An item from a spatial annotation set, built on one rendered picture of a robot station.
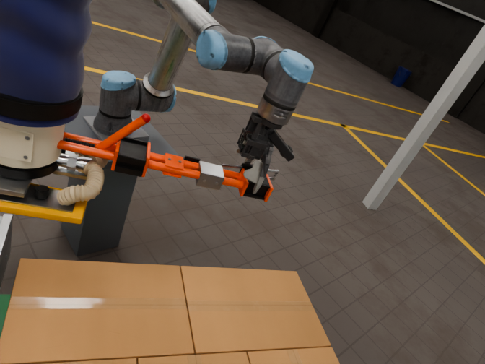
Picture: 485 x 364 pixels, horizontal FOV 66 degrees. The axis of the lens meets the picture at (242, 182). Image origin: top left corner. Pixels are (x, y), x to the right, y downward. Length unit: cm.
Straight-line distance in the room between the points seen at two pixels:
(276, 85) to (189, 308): 94
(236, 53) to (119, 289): 97
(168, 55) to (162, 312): 103
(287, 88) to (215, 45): 20
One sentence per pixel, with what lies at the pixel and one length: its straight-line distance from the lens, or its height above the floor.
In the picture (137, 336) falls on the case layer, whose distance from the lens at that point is 142.
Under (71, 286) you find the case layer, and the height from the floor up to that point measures 54.
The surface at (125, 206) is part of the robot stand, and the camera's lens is 219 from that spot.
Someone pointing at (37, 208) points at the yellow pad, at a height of 108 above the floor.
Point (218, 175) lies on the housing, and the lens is 102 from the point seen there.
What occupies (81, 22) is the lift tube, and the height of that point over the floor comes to 149.
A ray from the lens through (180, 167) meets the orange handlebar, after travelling 99.
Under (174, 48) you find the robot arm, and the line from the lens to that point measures 165.
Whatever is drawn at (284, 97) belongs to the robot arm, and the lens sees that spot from 94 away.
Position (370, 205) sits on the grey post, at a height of 5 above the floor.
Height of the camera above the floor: 173
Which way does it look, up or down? 30 degrees down
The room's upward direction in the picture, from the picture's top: 25 degrees clockwise
